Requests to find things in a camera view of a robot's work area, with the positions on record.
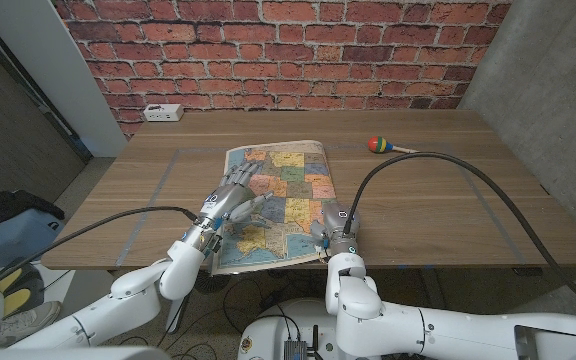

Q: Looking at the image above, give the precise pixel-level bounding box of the black floor fan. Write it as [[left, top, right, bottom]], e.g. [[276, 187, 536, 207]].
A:
[[195, 272, 233, 295]]

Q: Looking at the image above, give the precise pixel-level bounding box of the black cloth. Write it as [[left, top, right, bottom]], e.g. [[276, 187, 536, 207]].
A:
[[0, 189, 67, 237]]

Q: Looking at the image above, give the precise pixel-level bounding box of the colourful striped wooden maraca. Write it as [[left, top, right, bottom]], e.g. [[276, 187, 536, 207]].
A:
[[367, 135, 419, 155]]

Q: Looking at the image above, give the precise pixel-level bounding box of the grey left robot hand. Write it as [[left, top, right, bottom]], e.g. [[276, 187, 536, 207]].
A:
[[182, 162, 274, 252]]

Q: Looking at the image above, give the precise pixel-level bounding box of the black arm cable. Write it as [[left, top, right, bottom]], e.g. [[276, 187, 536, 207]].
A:
[[0, 205, 199, 301], [342, 151, 576, 321]]

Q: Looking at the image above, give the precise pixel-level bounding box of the red brick printed backdrop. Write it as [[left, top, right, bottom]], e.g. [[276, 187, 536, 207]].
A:
[[52, 0, 514, 137]]

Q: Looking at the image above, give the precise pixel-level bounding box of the black and yellow foot pedal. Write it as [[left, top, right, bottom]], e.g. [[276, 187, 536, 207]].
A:
[[0, 263, 45, 317]]

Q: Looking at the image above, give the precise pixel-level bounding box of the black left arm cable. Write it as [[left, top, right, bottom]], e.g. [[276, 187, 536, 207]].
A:
[[0, 205, 199, 301]]

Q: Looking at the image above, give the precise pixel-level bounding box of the grey table leg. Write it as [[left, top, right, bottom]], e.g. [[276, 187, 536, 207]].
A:
[[420, 269, 447, 310]]

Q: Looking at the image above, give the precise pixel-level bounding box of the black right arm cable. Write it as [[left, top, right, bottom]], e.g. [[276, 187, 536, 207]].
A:
[[342, 151, 576, 321]]

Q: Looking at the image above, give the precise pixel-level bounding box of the printed United States map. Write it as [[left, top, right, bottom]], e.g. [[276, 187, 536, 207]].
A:
[[212, 139, 339, 276]]

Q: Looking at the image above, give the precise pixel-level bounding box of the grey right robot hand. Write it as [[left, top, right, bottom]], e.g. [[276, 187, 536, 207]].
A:
[[310, 201, 362, 258]]

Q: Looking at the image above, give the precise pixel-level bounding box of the white sneaker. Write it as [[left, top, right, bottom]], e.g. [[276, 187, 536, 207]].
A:
[[0, 299, 63, 349]]

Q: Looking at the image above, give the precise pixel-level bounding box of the white power outlet box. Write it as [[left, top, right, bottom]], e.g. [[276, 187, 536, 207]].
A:
[[142, 103, 185, 123]]

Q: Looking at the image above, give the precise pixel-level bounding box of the white robot torso base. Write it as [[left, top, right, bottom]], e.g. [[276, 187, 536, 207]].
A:
[[237, 298, 349, 360]]

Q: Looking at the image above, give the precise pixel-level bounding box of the blue plastic bin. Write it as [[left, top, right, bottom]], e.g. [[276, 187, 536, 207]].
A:
[[0, 207, 64, 271]]

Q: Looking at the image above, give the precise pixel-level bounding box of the grey electronics box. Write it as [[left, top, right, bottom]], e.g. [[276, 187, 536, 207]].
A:
[[282, 339, 308, 360]]

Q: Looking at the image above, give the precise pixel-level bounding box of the white table leg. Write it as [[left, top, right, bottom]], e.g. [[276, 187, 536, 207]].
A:
[[165, 294, 190, 335]]

